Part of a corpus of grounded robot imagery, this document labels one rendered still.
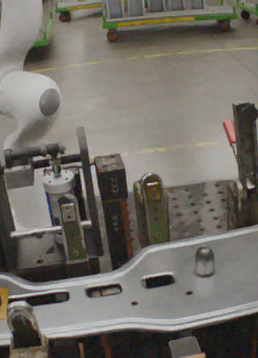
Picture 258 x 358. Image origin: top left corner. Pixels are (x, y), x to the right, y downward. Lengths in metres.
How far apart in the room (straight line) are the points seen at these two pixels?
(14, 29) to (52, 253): 0.54
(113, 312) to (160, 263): 0.14
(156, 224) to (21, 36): 0.57
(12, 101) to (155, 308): 0.66
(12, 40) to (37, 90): 0.14
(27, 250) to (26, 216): 0.38
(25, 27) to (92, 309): 0.71
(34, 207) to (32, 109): 0.29
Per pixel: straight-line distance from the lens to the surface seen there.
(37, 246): 1.07
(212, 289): 0.84
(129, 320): 0.80
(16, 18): 1.28
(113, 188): 0.99
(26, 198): 1.40
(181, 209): 1.66
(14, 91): 1.27
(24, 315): 0.69
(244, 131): 0.96
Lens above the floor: 1.52
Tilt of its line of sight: 26 degrees down
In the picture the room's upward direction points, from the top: 6 degrees counter-clockwise
